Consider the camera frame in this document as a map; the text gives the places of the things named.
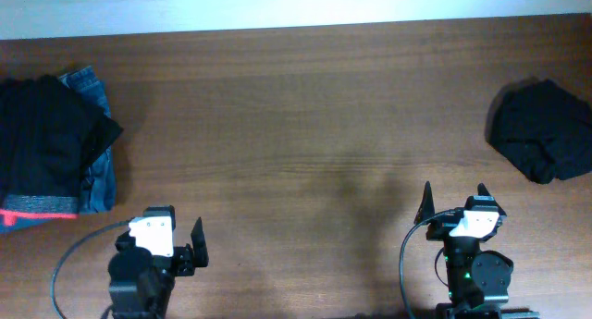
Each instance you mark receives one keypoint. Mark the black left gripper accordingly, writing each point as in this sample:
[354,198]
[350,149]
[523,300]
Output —
[183,259]

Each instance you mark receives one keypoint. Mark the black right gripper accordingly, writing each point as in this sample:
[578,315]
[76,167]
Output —
[445,228]

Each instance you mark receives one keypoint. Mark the black pants with red waistband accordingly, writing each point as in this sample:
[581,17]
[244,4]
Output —
[49,135]

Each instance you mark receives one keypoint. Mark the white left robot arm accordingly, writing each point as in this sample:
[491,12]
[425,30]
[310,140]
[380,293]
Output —
[144,270]

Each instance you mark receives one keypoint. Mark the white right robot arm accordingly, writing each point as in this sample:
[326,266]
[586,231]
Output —
[477,280]

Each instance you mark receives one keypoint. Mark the black folded garment right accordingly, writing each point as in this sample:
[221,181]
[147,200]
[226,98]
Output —
[544,131]

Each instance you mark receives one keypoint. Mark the blue denim jeans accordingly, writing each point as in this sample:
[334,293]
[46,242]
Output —
[98,188]

